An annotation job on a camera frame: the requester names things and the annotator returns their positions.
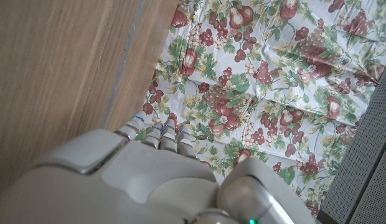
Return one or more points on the floral fruit print backdrop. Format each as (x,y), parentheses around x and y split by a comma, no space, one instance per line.
(267,77)

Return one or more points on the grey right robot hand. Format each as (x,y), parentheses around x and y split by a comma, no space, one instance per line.
(134,183)

